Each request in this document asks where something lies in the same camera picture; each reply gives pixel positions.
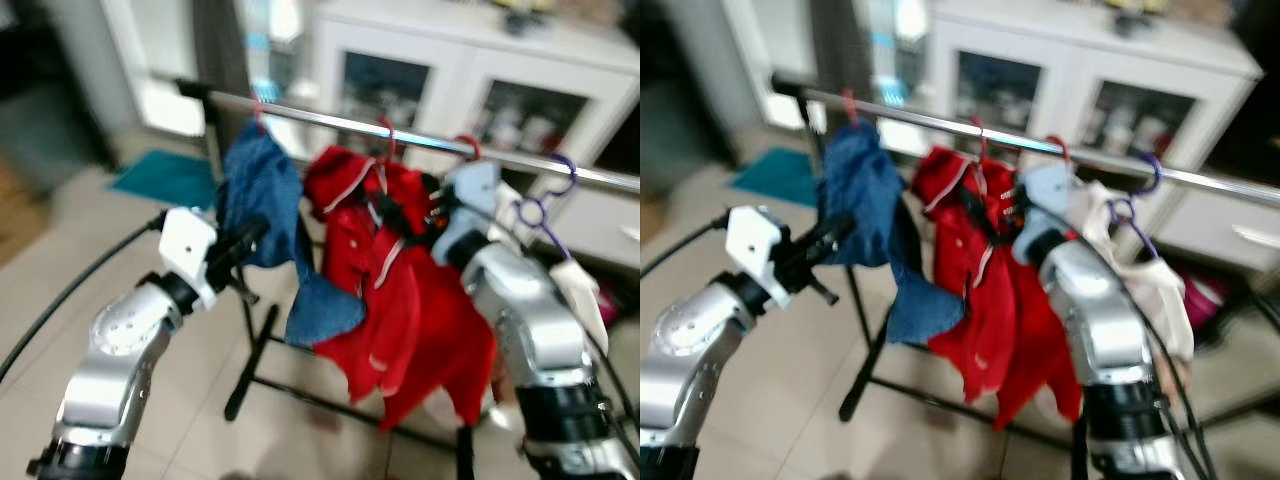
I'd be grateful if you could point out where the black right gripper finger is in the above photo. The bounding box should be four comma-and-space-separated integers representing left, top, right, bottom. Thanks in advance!
958, 186, 1007, 223
375, 192, 426, 229
968, 210, 1009, 243
385, 215, 429, 249

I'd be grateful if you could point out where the purple hanger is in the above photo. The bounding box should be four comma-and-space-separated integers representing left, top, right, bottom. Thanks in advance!
513, 150, 581, 263
1108, 150, 1166, 263

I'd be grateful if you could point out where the blue denim garment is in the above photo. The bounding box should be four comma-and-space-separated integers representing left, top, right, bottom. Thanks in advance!
215, 120, 367, 348
817, 120, 966, 346

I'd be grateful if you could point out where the red jacket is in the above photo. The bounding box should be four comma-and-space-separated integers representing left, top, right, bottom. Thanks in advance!
303, 145, 498, 433
910, 145, 1083, 431

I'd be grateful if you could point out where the teal floor mat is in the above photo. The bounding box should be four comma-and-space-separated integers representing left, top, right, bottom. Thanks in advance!
727, 148, 823, 209
108, 150, 218, 211

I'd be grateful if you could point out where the metal clothes rack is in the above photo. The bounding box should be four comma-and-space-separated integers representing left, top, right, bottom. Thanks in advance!
178, 78, 641, 480
770, 75, 1280, 480

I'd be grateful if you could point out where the cream white top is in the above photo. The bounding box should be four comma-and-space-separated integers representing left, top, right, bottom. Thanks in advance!
1065, 180, 1196, 363
488, 180, 611, 353

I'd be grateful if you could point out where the dark curtain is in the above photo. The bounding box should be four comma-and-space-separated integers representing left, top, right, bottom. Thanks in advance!
812, 0, 873, 101
195, 0, 251, 101

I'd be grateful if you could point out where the white framed glass door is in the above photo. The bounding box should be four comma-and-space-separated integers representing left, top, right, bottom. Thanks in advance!
45, 0, 216, 141
665, 0, 831, 136

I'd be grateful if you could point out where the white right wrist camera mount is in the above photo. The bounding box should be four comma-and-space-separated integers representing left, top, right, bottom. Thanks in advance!
430, 160, 503, 266
1012, 162, 1076, 263

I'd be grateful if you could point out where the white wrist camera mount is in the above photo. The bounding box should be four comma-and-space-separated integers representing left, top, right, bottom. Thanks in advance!
158, 207, 223, 311
430, 160, 503, 266
725, 205, 791, 309
1012, 162, 1076, 263

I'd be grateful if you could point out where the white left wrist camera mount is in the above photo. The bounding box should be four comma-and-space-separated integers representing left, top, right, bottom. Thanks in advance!
725, 205, 791, 309
158, 207, 223, 311

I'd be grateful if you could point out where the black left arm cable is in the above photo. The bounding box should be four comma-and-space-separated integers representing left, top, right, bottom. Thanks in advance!
0, 210, 169, 386
640, 210, 736, 279

